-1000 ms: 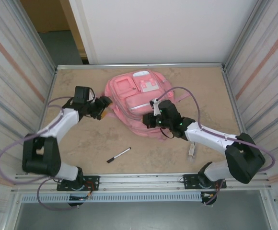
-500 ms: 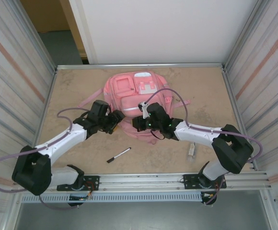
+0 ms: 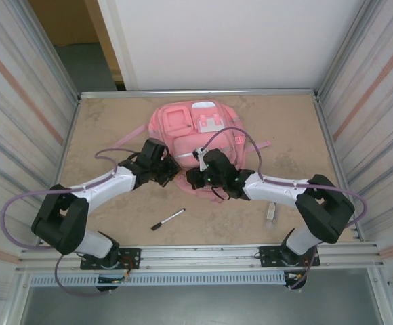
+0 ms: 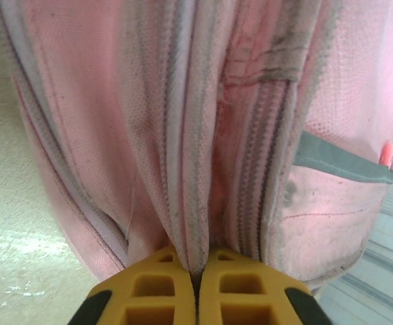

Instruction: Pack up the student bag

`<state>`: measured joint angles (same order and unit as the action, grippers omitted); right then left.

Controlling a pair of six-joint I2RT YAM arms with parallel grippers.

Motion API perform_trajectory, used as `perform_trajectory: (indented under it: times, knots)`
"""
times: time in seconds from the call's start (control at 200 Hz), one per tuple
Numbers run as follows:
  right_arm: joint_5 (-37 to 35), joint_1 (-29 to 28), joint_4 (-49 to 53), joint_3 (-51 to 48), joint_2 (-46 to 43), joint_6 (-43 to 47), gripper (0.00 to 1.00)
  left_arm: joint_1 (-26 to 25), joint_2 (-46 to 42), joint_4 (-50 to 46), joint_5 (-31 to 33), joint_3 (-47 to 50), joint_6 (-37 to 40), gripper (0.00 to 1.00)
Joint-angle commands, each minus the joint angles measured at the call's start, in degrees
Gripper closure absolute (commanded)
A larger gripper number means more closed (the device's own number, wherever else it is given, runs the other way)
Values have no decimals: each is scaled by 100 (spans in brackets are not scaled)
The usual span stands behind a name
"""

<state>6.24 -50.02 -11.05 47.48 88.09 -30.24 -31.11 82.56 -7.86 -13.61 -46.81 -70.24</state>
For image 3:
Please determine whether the pink student backpack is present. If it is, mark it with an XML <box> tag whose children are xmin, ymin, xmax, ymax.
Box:
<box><xmin>110</xmin><ymin>99</ymin><xmax>272</xmax><ymax>204</ymax></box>

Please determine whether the black marker pen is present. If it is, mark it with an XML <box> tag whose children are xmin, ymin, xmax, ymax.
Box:
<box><xmin>150</xmin><ymin>208</ymin><xmax>186</xmax><ymax>231</ymax></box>

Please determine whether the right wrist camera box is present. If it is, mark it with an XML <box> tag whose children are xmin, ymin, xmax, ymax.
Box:
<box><xmin>194</xmin><ymin>147</ymin><xmax>210</xmax><ymax>172</ymax></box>

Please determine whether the aluminium mounting rail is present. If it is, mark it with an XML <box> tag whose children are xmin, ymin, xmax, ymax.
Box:
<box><xmin>15</xmin><ymin>242</ymin><xmax>386</xmax><ymax>274</ymax></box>

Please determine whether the aluminium table edge rail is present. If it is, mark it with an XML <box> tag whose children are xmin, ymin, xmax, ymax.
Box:
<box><xmin>79</xmin><ymin>88</ymin><xmax>319</xmax><ymax>100</ymax></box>

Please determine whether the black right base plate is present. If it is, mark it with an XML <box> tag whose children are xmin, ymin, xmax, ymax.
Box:
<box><xmin>259</xmin><ymin>246</ymin><xmax>319</xmax><ymax>268</ymax></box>

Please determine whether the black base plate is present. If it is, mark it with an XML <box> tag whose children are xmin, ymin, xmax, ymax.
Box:
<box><xmin>80</xmin><ymin>248</ymin><xmax>142</xmax><ymax>271</ymax></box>
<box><xmin>259</xmin><ymin>246</ymin><xmax>319</xmax><ymax>268</ymax></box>

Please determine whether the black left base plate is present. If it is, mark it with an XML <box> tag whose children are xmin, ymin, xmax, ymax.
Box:
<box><xmin>80</xmin><ymin>248</ymin><xmax>142</xmax><ymax>271</ymax></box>

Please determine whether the grey slotted cable duct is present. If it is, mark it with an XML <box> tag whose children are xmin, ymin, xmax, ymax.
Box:
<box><xmin>28</xmin><ymin>273</ymin><xmax>287</xmax><ymax>287</ymax></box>

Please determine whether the aluminium side rail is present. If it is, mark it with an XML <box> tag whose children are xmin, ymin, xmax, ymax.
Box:
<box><xmin>313</xmin><ymin>94</ymin><xmax>365</xmax><ymax>243</ymax></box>

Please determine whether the white door frame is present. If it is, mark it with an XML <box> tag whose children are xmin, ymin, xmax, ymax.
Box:
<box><xmin>96</xmin><ymin>0</ymin><xmax>140</xmax><ymax>91</ymax></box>

